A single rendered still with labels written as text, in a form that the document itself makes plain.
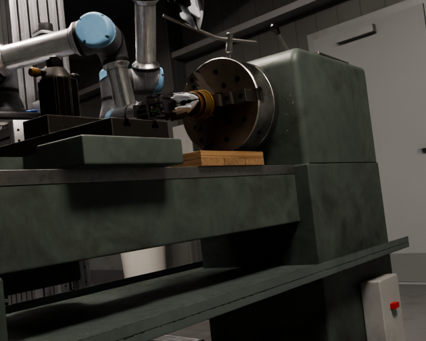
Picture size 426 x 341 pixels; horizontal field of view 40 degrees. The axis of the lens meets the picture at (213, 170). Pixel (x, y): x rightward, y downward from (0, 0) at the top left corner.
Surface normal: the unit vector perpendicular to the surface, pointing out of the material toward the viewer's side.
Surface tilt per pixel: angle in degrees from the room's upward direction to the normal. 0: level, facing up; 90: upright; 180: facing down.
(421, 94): 90
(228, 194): 90
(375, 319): 90
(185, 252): 90
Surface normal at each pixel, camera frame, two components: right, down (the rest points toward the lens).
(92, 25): 0.00, -0.07
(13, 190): 0.79, -0.13
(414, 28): -0.71, 0.04
